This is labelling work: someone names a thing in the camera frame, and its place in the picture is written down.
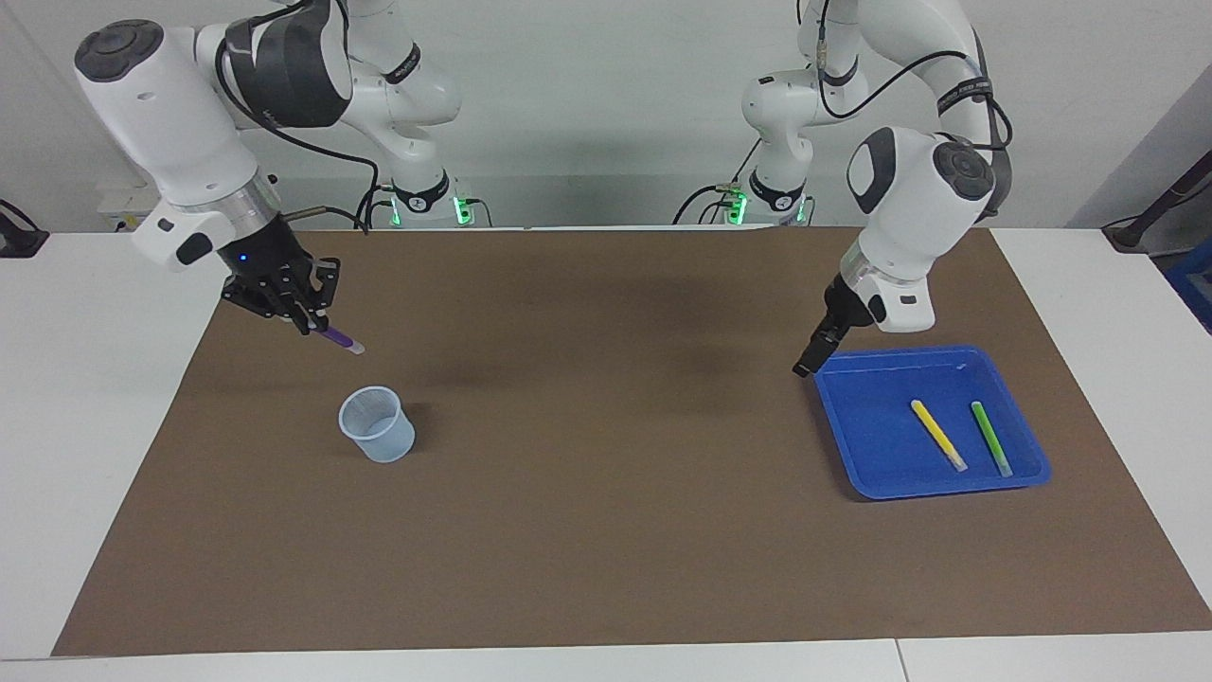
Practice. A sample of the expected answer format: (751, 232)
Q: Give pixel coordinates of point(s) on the yellow pen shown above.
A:
(937, 434)

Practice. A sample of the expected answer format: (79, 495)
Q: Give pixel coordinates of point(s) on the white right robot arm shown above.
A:
(170, 114)

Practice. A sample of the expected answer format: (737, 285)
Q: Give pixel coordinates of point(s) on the black clamp base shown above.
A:
(19, 242)

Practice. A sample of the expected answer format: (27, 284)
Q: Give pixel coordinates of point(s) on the brown table mat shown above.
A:
(606, 474)

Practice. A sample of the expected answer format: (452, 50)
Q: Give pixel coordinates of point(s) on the blue box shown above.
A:
(1195, 284)

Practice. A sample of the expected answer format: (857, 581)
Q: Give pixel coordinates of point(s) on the black stand pole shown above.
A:
(1150, 213)

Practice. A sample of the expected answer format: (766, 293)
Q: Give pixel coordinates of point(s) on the green pen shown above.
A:
(989, 436)

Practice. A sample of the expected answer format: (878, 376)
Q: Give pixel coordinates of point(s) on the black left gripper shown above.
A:
(847, 305)

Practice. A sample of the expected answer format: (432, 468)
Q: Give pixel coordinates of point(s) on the purple pen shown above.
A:
(343, 340)

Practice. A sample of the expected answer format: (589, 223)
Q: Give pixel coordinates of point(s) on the translucent plastic cup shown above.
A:
(379, 436)

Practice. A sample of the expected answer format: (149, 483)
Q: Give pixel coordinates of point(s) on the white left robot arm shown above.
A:
(909, 227)

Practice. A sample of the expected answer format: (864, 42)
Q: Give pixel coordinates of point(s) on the white power strip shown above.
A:
(118, 204)

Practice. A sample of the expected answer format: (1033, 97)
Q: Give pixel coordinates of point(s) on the blue plastic tray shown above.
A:
(871, 436)

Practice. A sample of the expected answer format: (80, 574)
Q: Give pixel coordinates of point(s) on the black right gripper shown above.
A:
(260, 256)

